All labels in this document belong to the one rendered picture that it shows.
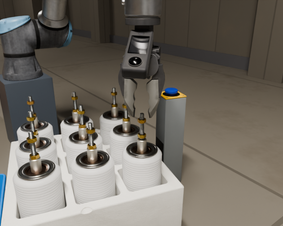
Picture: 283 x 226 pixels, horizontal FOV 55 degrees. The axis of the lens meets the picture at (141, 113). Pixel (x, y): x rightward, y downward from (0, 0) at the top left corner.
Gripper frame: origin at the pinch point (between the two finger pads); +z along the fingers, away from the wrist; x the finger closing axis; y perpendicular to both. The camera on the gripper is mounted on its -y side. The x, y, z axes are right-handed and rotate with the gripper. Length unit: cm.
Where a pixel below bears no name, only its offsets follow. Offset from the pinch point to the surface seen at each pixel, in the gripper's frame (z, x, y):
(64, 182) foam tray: 16.9, 17.8, -4.6
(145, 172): 12.9, -1.3, -3.8
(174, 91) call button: 2.1, -7.0, 24.2
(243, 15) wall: -13, -66, 216
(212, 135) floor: 35, -26, 63
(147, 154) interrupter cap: 9.5, -1.6, -1.6
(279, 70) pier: 25, -87, 165
